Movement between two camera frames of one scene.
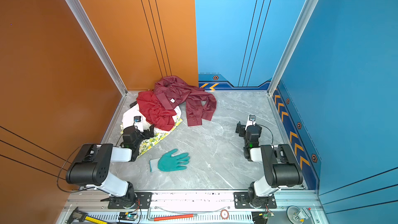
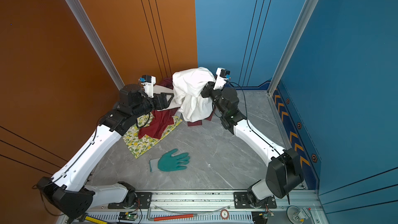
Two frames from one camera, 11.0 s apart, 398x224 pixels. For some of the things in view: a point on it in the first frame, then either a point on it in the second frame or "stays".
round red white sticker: (224, 214) stays
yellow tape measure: (92, 219) stays
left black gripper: (146, 133) -> (165, 103)
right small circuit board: (268, 214) stays
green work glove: (167, 162) stays
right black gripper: (242, 128) -> (209, 91)
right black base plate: (242, 200) stays
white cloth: (128, 120) -> (188, 85)
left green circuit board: (127, 216) stays
